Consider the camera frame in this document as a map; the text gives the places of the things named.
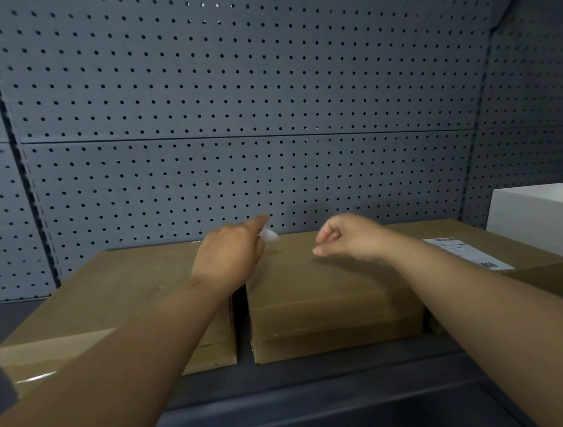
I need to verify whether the person's right hand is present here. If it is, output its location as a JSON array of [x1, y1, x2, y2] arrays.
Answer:
[[310, 209, 397, 269]]

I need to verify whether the person's left hand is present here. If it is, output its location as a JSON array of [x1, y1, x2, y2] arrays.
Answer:
[[186, 215, 278, 297]]

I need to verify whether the person's right forearm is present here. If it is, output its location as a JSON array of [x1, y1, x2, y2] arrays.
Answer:
[[376, 216, 563, 427]]

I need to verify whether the person's left forearm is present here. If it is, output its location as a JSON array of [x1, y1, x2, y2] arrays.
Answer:
[[0, 272, 256, 427]]

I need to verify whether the flat brown cardboard box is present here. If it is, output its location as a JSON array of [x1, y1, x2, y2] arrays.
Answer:
[[12, 340, 241, 401], [0, 238, 239, 384], [240, 221, 428, 345], [250, 314, 428, 366]]

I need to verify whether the white shipping label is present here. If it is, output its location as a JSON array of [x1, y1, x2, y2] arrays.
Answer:
[[422, 230, 515, 280]]

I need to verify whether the dark grey metal shelf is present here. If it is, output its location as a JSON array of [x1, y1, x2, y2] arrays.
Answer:
[[0, 247, 563, 427]]

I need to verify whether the labelled brown cardboard box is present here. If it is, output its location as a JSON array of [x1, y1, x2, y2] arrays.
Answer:
[[387, 208, 563, 339]]

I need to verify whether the white box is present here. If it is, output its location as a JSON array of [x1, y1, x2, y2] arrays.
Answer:
[[482, 182, 563, 306]]

